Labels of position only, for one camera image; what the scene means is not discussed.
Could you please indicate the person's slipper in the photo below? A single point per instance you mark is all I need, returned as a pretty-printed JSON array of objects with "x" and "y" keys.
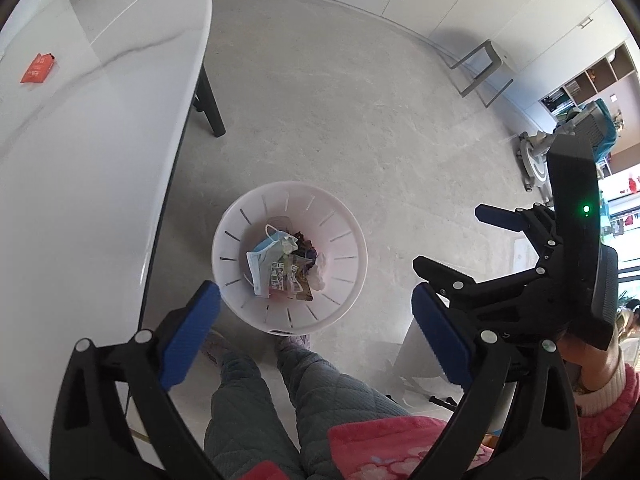
[
  {"x": 295, "y": 344},
  {"x": 216, "y": 345}
]

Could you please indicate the black foam fruit net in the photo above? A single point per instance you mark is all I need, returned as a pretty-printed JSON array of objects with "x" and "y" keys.
[{"x": 305, "y": 247}]

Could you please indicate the printed snack packet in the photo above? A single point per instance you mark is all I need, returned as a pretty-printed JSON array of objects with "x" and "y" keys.
[{"x": 287, "y": 277}]

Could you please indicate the person's right hand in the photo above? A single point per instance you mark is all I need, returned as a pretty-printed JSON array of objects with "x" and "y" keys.
[{"x": 590, "y": 367}]

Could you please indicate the grey metal stool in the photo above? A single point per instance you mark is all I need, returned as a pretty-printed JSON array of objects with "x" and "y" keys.
[{"x": 492, "y": 52}]

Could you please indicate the person's leg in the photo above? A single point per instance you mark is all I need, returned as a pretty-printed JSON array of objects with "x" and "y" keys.
[
  {"x": 240, "y": 420},
  {"x": 330, "y": 390}
]

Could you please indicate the black table leg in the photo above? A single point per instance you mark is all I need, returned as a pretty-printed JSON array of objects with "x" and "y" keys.
[{"x": 212, "y": 110}]

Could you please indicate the white tissue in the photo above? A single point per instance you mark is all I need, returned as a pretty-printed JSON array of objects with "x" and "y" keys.
[{"x": 320, "y": 272}]

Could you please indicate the white plastic bag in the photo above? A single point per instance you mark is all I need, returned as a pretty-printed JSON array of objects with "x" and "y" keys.
[{"x": 415, "y": 360}]

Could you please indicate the person's left leg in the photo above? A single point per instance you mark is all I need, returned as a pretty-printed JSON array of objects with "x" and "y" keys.
[{"x": 240, "y": 420}]

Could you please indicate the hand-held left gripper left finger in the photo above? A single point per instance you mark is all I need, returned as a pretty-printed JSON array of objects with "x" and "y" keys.
[{"x": 192, "y": 335}]

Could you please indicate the pale pink waste bin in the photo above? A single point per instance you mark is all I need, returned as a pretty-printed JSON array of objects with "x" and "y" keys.
[{"x": 330, "y": 210}]

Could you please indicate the blue face mask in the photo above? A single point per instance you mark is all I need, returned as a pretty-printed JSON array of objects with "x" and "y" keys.
[{"x": 260, "y": 260}]

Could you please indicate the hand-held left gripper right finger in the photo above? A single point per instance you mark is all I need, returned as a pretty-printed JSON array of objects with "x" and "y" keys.
[{"x": 435, "y": 335}]

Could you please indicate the person's left slipper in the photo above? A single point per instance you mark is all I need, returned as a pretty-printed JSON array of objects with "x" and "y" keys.
[{"x": 216, "y": 345}]

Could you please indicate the white exercise machine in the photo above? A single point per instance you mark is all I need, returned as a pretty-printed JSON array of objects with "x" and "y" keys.
[{"x": 535, "y": 160}]

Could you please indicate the wooden open shelf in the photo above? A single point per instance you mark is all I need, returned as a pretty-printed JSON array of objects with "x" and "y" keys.
[{"x": 600, "y": 72}]

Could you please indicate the person's right slipper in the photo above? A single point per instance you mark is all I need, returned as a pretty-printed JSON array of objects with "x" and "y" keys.
[{"x": 295, "y": 344}]

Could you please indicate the red flat packet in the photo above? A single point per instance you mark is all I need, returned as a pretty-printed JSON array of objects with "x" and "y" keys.
[{"x": 36, "y": 69}]

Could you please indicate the person's right leg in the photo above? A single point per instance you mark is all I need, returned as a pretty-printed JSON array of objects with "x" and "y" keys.
[{"x": 330, "y": 390}]

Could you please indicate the person's right forearm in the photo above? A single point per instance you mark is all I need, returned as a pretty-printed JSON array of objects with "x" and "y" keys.
[{"x": 610, "y": 420}]

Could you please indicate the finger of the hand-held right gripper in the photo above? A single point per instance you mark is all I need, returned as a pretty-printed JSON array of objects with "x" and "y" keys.
[
  {"x": 450, "y": 280},
  {"x": 495, "y": 217}
]

